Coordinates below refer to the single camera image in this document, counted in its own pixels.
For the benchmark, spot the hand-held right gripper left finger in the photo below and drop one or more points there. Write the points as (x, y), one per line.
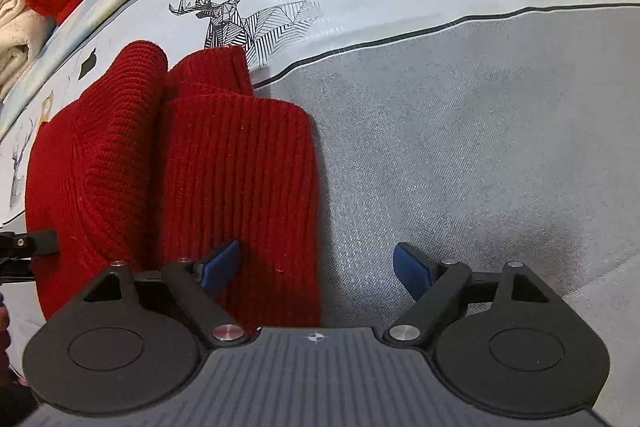
(220, 263)

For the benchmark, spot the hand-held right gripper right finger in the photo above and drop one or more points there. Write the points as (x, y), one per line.
(412, 268)

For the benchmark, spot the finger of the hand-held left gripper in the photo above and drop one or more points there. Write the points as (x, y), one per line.
(37, 243)
(15, 271)

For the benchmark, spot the red knit sweater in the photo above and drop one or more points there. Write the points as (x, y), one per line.
(200, 167)

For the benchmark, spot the printed bed sheet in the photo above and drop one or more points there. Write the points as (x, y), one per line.
(450, 132)

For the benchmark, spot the cream folded blanket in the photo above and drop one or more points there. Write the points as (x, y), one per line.
(20, 37)

